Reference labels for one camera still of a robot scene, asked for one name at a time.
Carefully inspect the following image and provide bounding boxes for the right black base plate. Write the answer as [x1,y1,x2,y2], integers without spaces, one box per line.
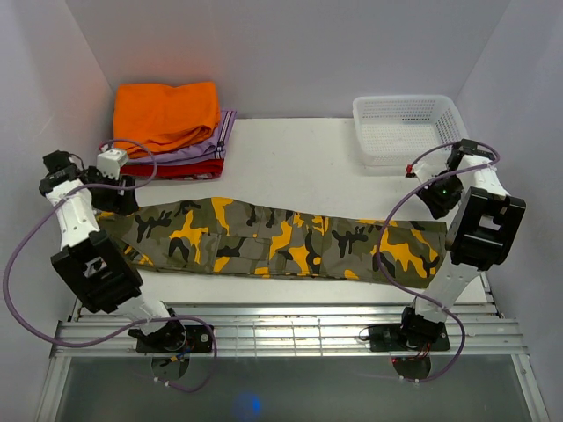
[359,323,450,352]

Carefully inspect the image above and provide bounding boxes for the white plastic basket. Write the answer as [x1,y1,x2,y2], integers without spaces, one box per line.
[352,95,468,168]

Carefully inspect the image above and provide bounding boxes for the red folded trousers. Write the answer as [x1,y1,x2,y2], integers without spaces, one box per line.
[121,159,224,179]

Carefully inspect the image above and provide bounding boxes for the purple cable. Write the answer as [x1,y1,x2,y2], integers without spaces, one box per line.
[6,138,218,393]
[360,141,502,384]

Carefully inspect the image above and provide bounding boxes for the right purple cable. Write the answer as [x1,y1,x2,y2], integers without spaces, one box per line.
[360,141,502,384]

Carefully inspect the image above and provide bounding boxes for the camouflage trousers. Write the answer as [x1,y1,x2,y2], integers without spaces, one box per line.
[98,197,447,288]

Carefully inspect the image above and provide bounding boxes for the aluminium mounting rail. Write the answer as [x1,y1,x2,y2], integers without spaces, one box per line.
[48,301,529,358]

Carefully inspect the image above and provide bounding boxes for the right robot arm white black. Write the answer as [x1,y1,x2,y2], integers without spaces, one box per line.
[397,139,526,349]

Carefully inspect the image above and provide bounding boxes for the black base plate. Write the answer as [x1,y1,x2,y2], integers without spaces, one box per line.
[128,325,213,354]
[359,323,450,352]

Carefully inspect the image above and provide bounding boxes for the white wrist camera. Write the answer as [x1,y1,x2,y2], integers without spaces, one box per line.
[96,149,128,180]
[406,160,445,184]

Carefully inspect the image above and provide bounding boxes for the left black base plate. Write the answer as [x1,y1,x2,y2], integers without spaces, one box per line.
[128,325,213,354]

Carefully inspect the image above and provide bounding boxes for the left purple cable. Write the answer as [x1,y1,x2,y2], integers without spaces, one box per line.
[6,138,218,393]

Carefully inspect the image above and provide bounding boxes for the orange folded trousers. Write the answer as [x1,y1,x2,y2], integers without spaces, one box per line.
[113,82,221,158]

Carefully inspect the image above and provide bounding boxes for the purple folded trousers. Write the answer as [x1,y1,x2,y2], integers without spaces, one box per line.
[154,110,237,166]

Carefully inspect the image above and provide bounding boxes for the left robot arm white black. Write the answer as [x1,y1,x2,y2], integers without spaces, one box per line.
[39,149,187,352]

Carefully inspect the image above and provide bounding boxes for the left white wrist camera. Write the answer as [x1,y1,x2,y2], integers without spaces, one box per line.
[96,149,128,180]

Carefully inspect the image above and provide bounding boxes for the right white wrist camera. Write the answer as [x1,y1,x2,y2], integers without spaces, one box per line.
[406,160,445,184]

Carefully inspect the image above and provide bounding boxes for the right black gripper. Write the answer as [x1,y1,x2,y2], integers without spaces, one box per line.
[415,172,464,220]

